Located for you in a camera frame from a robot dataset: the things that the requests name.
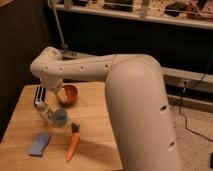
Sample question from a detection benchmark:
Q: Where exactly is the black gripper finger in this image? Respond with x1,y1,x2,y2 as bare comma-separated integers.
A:
34,85,46,106

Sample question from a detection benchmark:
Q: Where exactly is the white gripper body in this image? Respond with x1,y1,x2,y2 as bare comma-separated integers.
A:
41,79,63,94

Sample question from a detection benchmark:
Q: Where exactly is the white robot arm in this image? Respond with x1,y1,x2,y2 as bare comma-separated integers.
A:
30,47,182,171

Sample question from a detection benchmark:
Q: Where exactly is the orange bowl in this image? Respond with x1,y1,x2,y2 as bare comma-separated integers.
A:
55,85,78,106

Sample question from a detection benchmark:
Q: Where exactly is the blue sponge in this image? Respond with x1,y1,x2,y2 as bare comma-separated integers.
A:
28,132,51,157

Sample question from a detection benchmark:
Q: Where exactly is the orange toy carrot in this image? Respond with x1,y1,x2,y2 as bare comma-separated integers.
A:
66,122,80,162

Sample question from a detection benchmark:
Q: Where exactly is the white baseboard heater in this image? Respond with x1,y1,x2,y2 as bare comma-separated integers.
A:
163,67,213,113

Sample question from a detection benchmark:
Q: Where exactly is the black power cable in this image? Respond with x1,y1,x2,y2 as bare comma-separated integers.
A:
169,53,213,144

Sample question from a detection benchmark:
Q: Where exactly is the white wall shelf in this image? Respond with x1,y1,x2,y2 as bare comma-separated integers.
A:
47,0,213,30

